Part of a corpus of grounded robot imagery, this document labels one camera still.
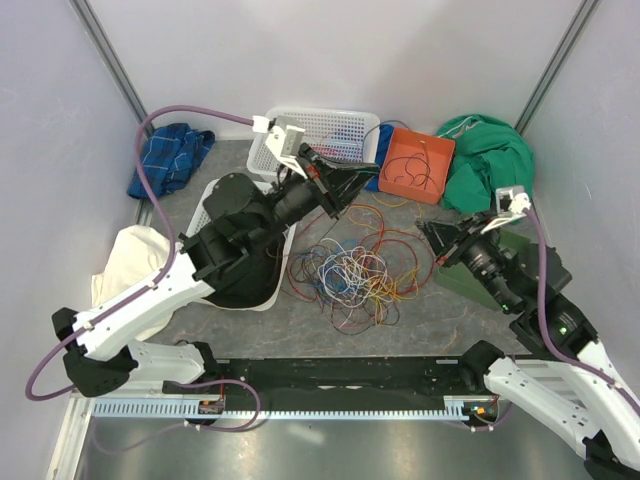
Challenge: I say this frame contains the orange plastic tray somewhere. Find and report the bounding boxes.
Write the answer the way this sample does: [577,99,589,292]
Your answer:
[378,127,455,205]

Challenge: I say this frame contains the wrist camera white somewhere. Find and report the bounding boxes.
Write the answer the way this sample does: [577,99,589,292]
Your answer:
[252,115,306,177]
[481,185,532,234]

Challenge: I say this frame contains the white cloth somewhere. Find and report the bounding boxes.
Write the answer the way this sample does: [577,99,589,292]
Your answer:
[90,224,176,342]

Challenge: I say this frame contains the left corner aluminium post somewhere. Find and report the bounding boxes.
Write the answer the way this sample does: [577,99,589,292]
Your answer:
[69,0,148,123]

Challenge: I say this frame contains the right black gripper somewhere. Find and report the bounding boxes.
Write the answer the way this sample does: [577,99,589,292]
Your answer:
[415,208,521,310]

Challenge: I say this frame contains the yellow cable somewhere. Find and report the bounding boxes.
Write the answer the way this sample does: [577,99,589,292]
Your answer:
[319,192,424,331]

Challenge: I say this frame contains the black cable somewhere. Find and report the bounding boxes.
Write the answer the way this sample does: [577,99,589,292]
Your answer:
[289,249,401,337]

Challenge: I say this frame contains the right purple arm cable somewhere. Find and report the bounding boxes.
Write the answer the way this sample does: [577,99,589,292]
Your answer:
[524,207,640,426]

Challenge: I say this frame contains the pink cable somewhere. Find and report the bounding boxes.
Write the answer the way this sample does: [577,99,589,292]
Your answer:
[309,129,361,161]

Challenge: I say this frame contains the blue plaid cloth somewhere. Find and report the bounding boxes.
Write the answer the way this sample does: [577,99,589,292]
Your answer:
[140,123,216,198]

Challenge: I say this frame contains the large white plastic basket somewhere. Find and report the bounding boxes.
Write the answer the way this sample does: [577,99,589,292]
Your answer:
[266,106,380,163]

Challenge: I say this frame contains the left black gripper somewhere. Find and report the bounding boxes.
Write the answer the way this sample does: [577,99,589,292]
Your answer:
[251,144,383,249]

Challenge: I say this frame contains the right corner aluminium post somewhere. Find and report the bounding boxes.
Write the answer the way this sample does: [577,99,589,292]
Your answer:
[514,0,601,135]

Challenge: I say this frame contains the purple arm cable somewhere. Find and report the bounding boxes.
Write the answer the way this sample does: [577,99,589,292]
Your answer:
[25,104,256,402]
[524,207,640,426]

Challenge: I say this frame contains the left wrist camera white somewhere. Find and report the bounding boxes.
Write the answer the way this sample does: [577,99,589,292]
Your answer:
[252,115,306,177]

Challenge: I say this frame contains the green plastic tray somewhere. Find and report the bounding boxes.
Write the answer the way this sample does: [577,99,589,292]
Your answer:
[433,230,531,311]

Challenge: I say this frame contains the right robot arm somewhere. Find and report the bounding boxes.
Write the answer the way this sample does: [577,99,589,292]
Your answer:
[416,211,639,479]

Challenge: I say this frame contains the white cable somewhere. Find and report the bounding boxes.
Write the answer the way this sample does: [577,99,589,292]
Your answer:
[317,238,396,306]

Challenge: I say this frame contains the small white plastic basket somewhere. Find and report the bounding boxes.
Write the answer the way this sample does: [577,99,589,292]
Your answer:
[186,179,298,312]

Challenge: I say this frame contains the black hat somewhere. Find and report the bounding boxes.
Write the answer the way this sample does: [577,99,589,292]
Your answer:
[202,237,285,310]

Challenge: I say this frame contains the corner aluminium post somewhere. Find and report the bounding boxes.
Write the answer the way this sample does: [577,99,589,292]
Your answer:
[514,0,601,135]
[69,0,148,123]

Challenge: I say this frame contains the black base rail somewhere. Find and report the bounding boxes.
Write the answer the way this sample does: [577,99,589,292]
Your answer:
[162,355,501,413]

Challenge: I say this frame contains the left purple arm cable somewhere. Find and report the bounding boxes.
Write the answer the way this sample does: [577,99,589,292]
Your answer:
[25,104,256,402]

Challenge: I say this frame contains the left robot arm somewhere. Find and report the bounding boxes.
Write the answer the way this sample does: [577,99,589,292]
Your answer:
[52,143,380,397]

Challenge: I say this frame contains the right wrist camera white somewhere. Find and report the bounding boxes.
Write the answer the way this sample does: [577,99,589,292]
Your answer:
[481,185,532,234]

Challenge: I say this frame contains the grey slotted cable duct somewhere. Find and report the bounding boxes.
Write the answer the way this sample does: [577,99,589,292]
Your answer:
[92,398,497,421]

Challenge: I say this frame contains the green cloth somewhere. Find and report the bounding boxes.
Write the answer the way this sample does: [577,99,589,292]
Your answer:
[436,114,535,214]

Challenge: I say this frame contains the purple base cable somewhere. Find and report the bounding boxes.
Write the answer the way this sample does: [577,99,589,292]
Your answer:
[91,379,263,454]

